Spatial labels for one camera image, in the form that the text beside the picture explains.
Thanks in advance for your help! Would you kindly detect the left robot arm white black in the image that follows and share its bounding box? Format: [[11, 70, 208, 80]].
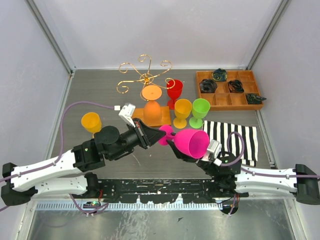
[[0, 118, 166, 206]]

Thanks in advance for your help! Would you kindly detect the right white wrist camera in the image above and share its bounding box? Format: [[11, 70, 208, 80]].
[[201, 139, 222, 166]]

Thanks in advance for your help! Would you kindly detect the black white striped cloth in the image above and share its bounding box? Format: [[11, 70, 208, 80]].
[[202, 120, 259, 167]]

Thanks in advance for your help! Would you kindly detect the grey slotted cable duct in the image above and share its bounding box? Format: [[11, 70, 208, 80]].
[[35, 200, 223, 211]]

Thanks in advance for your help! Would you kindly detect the dark rolled tie left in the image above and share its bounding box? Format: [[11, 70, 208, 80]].
[[199, 78, 218, 94]]

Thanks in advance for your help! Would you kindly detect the orange plastic wine glass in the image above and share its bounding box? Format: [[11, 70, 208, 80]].
[[142, 85, 162, 125]]

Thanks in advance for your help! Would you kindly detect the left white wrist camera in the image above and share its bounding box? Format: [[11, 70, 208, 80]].
[[114, 103, 136, 127]]

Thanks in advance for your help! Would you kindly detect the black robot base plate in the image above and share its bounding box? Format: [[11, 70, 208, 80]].
[[71, 178, 250, 205]]

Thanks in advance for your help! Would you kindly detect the dark rolled tie middle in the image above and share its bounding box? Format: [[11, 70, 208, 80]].
[[228, 79, 245, 94]]

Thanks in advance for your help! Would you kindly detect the dark rolled tie top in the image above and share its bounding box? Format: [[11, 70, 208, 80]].
[[212, 68, 228, 82]]

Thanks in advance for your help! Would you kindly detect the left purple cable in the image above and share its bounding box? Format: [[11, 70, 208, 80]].
[[0, 100, 118, 218]]

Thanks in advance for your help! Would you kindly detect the gold wire wine glass rack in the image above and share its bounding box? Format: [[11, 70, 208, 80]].
[[116, 54, 173, 127]]

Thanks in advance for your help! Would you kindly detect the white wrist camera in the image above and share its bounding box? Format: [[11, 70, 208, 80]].
[[114, 103, 136, 127], [201, 139, 222, 166]]

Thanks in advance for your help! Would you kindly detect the yellow wine glass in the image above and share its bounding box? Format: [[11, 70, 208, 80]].
[[81, 112, 102, 137], [173, 99, 192, 129]]

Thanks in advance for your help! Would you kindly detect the wooden compartment tray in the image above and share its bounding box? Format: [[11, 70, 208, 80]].
[[195, 70, 264, 111]]

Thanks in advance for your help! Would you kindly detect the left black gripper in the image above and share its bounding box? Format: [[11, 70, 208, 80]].
[[109, 118, 167, 162]]

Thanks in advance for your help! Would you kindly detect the red plastic wine glass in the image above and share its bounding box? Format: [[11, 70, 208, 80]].
[[166, 79, 184, 110]]

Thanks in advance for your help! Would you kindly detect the dark rolled tie right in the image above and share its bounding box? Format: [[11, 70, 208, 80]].
[[245, 93, 267, 105]]

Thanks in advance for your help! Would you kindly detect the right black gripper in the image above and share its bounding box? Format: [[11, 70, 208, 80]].
[[166, 131, 220, 178]]

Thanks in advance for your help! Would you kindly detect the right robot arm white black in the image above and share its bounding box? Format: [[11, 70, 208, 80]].
[[166, 140, 320, 205]]

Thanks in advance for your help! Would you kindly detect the green plastic wine glass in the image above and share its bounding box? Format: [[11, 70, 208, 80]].
[[189, 98, 211, 129]]

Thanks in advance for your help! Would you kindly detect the dark rolled tie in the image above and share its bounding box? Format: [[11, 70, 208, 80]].
[[245, 93, 267, 105], [212, 68, 228, 82], [199, 78, 218, 94], [228, 79, 245, 94]]

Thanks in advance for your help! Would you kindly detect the magenta plastic wine glass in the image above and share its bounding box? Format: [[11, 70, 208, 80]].
[[158, 125, 210, 159]]

